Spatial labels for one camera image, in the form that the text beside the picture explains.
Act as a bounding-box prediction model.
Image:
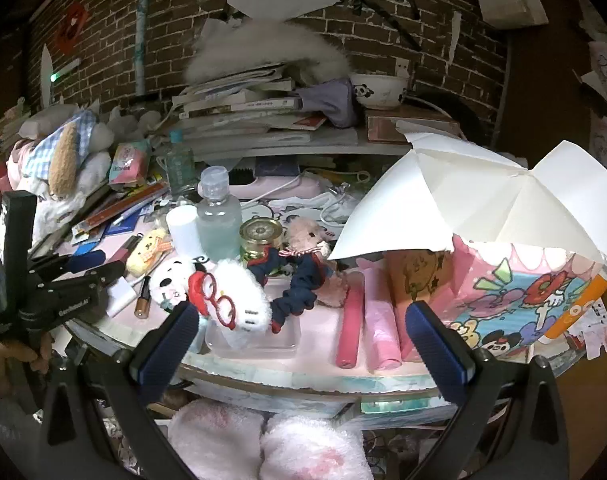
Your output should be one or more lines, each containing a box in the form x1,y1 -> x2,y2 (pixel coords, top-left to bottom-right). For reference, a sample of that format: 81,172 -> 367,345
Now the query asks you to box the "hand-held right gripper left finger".
36,301 -> 200,480

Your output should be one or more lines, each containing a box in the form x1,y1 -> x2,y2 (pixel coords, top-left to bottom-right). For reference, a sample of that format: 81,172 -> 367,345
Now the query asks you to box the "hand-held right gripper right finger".
405,301 -> 571,480

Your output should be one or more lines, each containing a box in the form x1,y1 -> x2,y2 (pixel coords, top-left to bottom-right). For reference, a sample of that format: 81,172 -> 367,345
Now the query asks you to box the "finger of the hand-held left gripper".
58,260 -> 127,293
28,249 -> 107,281

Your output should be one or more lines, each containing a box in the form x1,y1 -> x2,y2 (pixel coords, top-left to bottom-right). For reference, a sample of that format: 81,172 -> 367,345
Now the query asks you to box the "panda plush toy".
148,256 -> 204,311

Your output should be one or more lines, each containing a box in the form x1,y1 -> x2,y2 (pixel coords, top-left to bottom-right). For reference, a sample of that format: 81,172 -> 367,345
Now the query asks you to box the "pink cartoon paper bag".
328,132 -> 607,366

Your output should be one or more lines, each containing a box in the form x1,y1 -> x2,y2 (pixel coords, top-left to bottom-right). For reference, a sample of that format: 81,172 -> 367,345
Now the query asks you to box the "green glass jar gold lid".
240,218 -> 284,266

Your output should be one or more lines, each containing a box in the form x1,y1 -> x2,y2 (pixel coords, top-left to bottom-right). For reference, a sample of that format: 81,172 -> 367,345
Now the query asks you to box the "person's left hand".
0,332 -> 54,401

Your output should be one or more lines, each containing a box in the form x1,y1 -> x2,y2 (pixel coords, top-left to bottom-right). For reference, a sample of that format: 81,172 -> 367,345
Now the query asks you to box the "white charger block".
104,280 -> 137,318

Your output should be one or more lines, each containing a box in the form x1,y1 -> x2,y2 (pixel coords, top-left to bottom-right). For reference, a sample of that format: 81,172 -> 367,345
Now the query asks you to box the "light pink roll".
392,305 -> 424,363
362,267 -> 403,373

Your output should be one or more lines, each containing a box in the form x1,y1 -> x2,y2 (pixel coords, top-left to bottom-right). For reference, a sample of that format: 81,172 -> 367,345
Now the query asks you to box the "yellow dog plush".
126,228 -> 174,277

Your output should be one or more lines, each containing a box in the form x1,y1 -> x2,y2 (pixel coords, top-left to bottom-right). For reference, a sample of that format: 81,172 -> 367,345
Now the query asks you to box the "brown lipstick tube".
134,276 -> 153,318

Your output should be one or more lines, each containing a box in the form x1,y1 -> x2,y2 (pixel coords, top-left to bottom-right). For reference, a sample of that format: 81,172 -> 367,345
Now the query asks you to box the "white cylindrical bottle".
166,206 -> 204,259

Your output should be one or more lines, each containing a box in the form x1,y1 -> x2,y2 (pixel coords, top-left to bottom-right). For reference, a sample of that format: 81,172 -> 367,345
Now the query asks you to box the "white plush with red glasses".
188,258 -> 273,351

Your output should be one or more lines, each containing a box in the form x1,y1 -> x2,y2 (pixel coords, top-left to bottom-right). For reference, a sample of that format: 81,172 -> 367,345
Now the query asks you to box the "dark pink roll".
335,272 -> 367,370

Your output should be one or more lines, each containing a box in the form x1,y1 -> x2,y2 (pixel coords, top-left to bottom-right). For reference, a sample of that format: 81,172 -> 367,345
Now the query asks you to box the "pink fluffy slipper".
166,398 -> 269,480
258,412 -> 374,480

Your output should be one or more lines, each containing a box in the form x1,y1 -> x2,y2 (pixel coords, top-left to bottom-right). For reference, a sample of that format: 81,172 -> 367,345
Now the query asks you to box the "pink tissue packet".
108,140 -> 152,191

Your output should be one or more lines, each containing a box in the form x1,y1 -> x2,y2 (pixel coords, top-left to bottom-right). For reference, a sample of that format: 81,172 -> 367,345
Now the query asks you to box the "clear plastic tray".
204,317 -> 303,359

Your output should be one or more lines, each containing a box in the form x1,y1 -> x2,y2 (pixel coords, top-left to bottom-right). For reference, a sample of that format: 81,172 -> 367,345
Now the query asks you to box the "clear plastic bottle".
196,166 -> 243,261

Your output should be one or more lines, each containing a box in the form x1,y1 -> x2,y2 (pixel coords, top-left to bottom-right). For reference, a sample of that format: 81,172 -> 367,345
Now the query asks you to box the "navy fabric scrunchie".
247,246 -> 334,335

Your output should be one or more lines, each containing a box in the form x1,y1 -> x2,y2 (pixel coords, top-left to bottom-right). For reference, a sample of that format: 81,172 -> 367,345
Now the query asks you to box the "green-label water bottle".
164,130 -> 197,198

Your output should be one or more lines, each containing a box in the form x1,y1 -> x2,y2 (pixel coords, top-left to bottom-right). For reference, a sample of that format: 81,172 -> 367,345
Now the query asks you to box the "orange tube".
543,265 -> 607,343

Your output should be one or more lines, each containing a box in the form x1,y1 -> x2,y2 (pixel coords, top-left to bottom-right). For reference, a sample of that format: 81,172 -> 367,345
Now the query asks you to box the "brown bear plush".
284,217 -> 351,308

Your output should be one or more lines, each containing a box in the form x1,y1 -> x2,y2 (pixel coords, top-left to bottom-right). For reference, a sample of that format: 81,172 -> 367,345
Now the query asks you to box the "stack of books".
156,62 -> 334,148

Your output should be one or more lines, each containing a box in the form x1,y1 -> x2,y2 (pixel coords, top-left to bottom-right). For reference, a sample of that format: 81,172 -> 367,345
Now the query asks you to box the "panda-print white bowl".
350,73 -> 408,110

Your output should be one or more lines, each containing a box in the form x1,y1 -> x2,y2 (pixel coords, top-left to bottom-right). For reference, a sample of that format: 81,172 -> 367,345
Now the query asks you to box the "grey fur piece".
184,19 -> 354,86

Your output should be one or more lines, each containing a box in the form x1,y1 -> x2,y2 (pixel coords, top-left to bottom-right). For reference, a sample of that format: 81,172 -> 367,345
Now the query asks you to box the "purple cloth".
296,78 -> 359,128

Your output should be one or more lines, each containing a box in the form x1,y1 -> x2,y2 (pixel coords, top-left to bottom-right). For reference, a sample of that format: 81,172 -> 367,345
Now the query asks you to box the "red wall sign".
56,2 -> 92,53

